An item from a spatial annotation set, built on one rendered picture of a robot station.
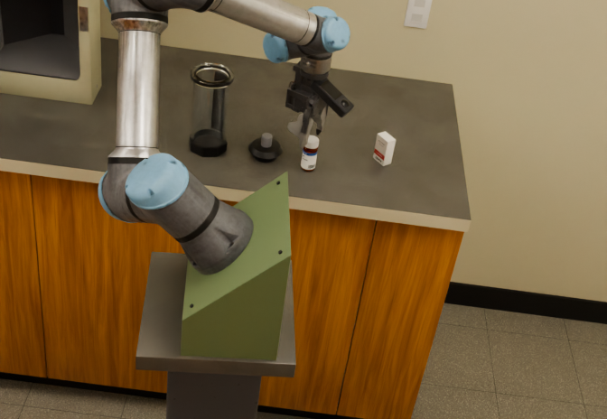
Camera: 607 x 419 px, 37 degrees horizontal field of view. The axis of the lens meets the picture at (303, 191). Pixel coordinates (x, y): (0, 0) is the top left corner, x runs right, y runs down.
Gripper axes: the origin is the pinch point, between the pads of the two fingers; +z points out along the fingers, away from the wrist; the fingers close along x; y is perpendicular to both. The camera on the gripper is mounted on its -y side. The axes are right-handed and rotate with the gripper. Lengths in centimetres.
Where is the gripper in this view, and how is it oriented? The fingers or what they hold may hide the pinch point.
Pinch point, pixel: (312, 139)
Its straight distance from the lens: 231.8
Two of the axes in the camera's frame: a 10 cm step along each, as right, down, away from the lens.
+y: -8.6, -3.8, 3.5
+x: -5.1, 4.7, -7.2
